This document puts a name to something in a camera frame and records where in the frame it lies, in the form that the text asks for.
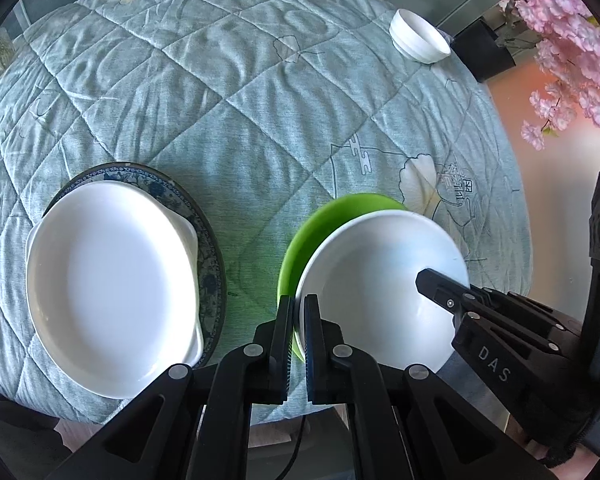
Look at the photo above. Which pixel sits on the green plastic bowl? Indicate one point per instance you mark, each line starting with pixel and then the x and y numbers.
pixel 312 233

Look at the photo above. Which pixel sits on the blue white patterned plate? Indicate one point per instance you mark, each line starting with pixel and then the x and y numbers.
pixel 165 190

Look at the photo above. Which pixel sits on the pink cherry blossom branch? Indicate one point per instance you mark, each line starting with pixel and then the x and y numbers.
pixel 569 52

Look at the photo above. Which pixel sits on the black flower pot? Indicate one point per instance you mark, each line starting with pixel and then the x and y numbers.
pixel 477 48

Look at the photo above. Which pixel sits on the white oval dish with handles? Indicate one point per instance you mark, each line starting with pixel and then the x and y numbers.
pixel 112 288

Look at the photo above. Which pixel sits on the white ceramic bowl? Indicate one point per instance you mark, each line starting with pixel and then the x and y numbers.
pixel 418 39
pixel 364 277

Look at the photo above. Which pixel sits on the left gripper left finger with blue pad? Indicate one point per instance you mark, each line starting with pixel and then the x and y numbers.
pixel 255 373

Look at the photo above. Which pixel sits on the white ceramic bowl front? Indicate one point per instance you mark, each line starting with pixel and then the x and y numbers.
pixel 364 277

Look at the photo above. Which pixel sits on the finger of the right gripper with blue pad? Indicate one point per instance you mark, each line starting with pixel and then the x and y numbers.
pixel 446 293

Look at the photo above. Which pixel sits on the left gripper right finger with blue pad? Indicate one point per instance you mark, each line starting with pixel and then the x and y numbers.
pixel 337 373

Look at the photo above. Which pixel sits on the light blue quilted tablecloth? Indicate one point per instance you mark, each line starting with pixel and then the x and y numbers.
pixel 263 110

